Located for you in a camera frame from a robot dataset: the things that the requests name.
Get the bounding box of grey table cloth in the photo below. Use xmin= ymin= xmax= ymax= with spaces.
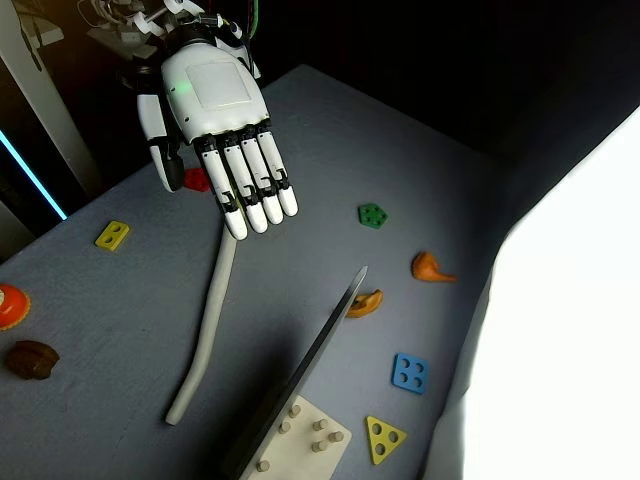
xmin=0 ymin=63 xmax=506 ymax=480

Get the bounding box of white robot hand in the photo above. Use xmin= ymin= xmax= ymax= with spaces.
xmin=136 ymin=42 xmax=300 ymax=242

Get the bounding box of yellow two-hole rectangle block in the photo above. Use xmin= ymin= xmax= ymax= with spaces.
xmin=94 ymin=220 xmax=131 ymax=253

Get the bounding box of orange crescent toy food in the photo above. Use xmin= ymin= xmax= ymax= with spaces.
xmin=344 ymin=288 xmax=385 ymax=320

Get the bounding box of leek vegetable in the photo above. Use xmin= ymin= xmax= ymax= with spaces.
xmin=164 ymin=232 xmax=239 ymax=427

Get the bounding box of blue square block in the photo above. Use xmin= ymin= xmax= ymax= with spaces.
xmin=391 ymin=352 xmax=431 ymax=396

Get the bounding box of brown chocolate toy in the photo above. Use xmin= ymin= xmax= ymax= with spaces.
xmin=4 ymin=340 xmax=61 ymax=381

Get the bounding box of red hexagon block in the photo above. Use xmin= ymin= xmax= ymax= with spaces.
xmin=181 ymin=167 xmax=211 ymax=194

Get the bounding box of white pillar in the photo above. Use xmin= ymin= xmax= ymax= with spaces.
xmin=0 ymin=0 xmax=104 ymax=196

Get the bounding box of silver kitchen knife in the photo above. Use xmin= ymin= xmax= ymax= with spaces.
xmin=219 ymin=265 xmax=369 ymax=480

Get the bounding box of wooden peg board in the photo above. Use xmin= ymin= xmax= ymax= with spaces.
xmin=239 ymin=394 xmax=353 ymax=480

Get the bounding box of orange toy tart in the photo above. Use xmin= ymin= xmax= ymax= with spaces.
xmin=0 ymin=283 xmax=32 ymax=331

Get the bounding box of yellow three-hole triangle block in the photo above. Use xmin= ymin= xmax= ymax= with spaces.
xmin=364 ymin=415 xmax=408 ymax=467

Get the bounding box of green pentagon block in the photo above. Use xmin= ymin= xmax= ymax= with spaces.
xmin=357 ymin=202 xmax=390 ymax=231

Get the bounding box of cyan light strip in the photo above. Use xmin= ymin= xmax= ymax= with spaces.
xmin=0 ymin=128 xmax=69 ymax=221

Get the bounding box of orange toy food with tail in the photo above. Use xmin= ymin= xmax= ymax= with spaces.
xmin=411 ymin=251 xmax=459 ymax=284

